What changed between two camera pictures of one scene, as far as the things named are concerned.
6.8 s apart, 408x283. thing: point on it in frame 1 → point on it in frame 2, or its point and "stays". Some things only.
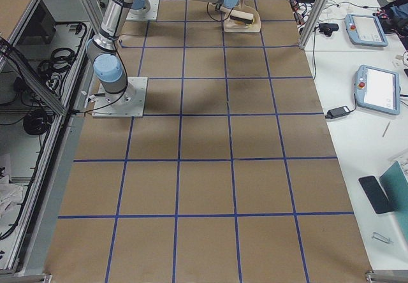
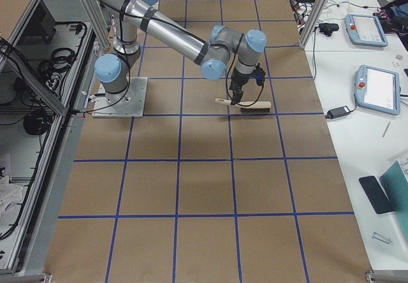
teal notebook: x=395 y=185 stays
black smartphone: x=375 y=194 stays
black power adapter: x=337 y=111 stays
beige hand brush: x=243 y=17 → x=255 y=106
